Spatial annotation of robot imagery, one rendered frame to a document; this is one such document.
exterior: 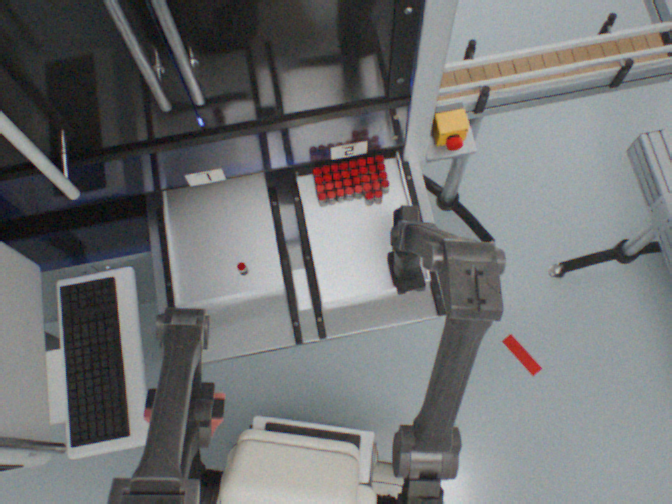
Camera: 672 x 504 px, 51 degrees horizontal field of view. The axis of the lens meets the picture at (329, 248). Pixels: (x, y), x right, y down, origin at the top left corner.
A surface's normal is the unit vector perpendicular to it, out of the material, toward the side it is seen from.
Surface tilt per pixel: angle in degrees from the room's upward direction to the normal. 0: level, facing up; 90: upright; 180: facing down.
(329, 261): 0
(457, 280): 15
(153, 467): 41
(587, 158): 0
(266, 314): 0
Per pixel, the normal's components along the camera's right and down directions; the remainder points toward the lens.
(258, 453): 0.07, -0.87
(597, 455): -0.04, -0.31
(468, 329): 0.03, 0.61
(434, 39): 0.18, 0.93
